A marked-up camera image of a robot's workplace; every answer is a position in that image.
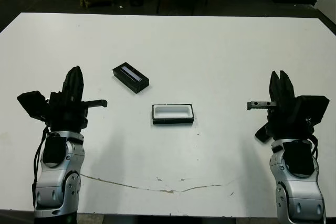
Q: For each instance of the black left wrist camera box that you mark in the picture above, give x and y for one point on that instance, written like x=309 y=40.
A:
x=31 y=103

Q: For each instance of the black camera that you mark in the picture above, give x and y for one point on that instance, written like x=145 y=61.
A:
x=262 y=134

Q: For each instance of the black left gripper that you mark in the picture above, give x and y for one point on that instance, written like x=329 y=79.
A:
x=68 y=116

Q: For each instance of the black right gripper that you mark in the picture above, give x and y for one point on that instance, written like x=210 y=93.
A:
x=283 y=121

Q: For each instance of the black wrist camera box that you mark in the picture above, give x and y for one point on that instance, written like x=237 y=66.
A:
x=31 y=103
x=312 y=106

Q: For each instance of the black lid with silver stripe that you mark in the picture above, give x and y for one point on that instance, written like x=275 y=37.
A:
x=131 y=78

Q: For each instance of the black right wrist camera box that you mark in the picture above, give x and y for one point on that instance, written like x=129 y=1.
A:
x=312 y=106

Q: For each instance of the black box with white insert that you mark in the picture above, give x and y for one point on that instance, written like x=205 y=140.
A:
x=172 y=111

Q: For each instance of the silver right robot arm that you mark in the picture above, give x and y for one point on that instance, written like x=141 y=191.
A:
x=299 y=197

